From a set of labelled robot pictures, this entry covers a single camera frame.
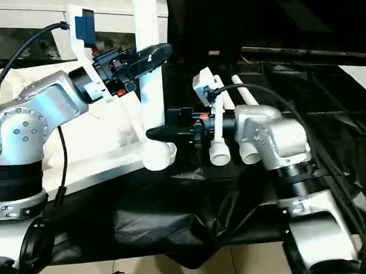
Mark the dark metal rail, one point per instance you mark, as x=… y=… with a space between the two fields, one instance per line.
x=301 y=52

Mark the black box with tan label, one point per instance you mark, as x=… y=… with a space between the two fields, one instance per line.
x=196 y=21

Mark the black mat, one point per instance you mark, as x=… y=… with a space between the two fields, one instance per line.
x=334 y=118

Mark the white cabinet with glass doors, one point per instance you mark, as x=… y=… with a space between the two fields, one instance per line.
x=20 y=16

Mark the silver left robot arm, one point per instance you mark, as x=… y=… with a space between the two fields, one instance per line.
x=24 y=125

